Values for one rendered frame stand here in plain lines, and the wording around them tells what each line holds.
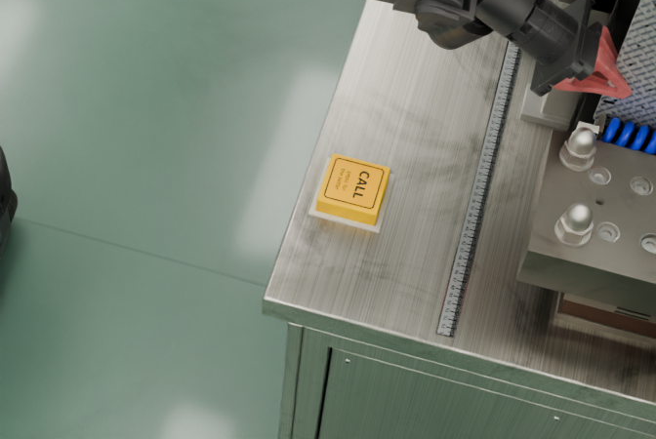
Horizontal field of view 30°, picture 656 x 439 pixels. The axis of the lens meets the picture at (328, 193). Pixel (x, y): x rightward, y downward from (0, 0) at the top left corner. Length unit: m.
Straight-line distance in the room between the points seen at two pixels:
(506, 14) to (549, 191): 0.19
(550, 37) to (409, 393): 0.45
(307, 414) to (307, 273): 0.27
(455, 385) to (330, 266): 0.20
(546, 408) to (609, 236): 0.23
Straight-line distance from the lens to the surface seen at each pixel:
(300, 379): 1.45
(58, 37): 2.75
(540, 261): 1.23
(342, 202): 1.34
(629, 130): 1.32
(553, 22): 1.24
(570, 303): 1.31
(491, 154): 1.44
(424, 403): 1.43
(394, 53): 1.52
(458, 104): 1.48
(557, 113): 1.47
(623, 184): 1.29
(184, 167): 2.50
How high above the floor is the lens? 2.03
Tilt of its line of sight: 55 degrees down
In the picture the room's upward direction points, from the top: 7 degrees clockwise
